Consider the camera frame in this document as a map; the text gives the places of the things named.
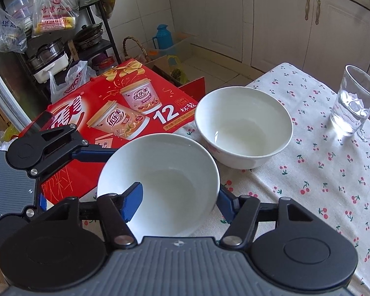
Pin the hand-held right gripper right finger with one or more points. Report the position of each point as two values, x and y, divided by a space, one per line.
228 206

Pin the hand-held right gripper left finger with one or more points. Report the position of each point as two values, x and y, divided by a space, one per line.
131 202

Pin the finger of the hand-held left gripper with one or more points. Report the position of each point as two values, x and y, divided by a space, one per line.
43 203
92 154

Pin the white bowl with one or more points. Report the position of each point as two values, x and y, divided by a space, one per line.
172 178
243 129

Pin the red printed carton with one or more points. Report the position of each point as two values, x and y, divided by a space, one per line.
92 104

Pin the white bag with red print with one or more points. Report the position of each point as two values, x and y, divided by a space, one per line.
69 81

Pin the cherry-print tablecloth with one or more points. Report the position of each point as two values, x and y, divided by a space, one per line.
314 197

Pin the purple bowl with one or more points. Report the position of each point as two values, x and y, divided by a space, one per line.
103 61

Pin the white electric cooker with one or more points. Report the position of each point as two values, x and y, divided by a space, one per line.
47 54
51 69

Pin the wicker basket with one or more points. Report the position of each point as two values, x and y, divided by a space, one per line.
138 55

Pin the black shelf rack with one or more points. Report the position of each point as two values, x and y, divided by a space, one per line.
106 37

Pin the black pot with lid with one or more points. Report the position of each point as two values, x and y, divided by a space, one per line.
88 34

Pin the teal thermos jug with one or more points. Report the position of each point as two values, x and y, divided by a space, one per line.
162 38

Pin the clear plastic bin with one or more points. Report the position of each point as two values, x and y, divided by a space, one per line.
182 44

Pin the clear plastic bag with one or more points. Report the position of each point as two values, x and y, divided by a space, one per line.
7 30

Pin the clear bag with red print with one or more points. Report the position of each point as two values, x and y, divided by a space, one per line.
54 9

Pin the clear glass mug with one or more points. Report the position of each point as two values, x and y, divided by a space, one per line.
353 108

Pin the white kitchen cabinets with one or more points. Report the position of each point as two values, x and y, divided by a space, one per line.
280 21

